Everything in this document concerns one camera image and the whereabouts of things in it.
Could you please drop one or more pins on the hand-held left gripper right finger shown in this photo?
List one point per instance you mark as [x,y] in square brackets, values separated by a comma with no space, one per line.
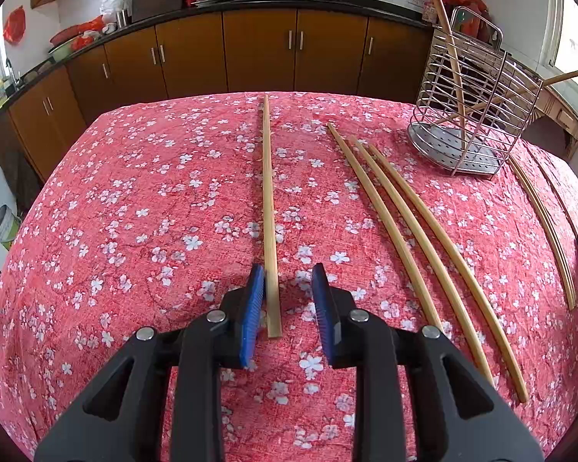
[323,317]

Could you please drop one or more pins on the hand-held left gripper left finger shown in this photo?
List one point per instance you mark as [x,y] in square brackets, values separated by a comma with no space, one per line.
[251,317]

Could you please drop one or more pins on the straight bamboo chopstick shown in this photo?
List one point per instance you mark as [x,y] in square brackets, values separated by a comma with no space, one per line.
[269,202]

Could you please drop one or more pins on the wooden side table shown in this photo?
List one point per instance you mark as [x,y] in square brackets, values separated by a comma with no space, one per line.
[561,110]

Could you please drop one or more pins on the red floral tablecloth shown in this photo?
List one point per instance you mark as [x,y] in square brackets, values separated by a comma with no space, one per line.
[149,202]

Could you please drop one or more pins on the grey bin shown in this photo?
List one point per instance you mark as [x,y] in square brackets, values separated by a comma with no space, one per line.
[4,228]

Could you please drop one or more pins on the brown kitchen base cabinets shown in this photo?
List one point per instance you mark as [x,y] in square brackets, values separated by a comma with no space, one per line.
[260,53]

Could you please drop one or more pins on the black kitchen countertop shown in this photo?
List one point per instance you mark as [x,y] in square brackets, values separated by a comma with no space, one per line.
[212,9]

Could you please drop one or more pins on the metal cup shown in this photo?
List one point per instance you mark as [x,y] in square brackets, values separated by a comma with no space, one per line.
[121,19]

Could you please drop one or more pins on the green basin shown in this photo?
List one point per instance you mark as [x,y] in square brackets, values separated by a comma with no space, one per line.
[60,52]

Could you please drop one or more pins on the red basin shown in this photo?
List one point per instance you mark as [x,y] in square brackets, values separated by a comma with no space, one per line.
[63,36]

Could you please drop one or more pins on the white plastic bag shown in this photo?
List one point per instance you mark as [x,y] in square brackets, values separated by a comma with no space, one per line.
[114,5]

